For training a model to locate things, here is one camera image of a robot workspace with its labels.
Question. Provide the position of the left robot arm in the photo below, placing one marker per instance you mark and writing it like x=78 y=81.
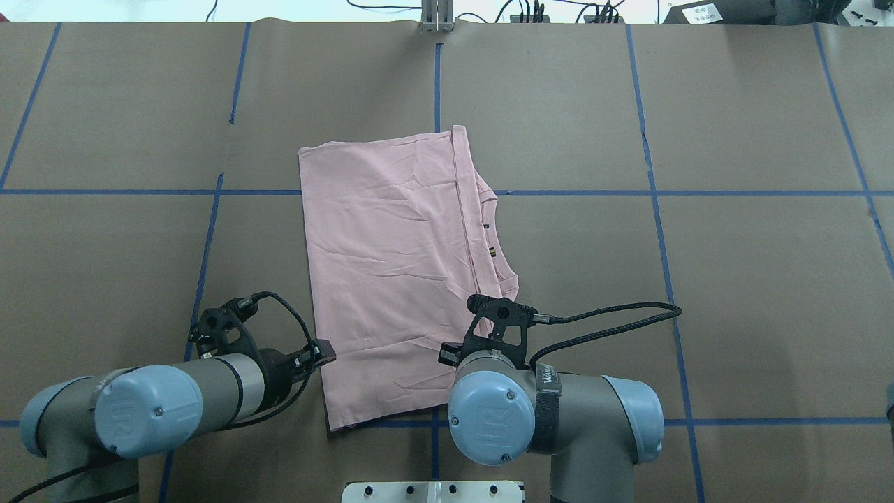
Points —
x=93 y=431

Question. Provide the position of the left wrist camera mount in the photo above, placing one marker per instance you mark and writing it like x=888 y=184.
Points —
x=221 y=331

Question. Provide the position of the orange grey USB hub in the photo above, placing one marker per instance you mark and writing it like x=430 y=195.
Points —
x=593 y=13

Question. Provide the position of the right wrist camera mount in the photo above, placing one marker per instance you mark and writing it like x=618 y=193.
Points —
x=500 y=324

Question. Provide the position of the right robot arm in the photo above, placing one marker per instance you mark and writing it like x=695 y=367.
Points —
x=595 y=430

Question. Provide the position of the pink Snoopy t-shirt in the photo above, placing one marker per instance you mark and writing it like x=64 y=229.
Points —
x=399 y=233

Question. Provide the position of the black box with label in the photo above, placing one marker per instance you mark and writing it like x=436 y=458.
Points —
x=773 y=13

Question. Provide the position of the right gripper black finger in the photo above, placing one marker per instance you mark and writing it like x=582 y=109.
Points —
x=450 y=354

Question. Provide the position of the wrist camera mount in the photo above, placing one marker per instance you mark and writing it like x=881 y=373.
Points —
x=221 y=331
x=500 y=324

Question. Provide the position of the aluminium frame post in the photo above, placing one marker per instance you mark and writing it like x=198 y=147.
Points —
x=437 y=16

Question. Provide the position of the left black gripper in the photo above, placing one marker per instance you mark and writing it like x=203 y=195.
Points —
x=277 y=369

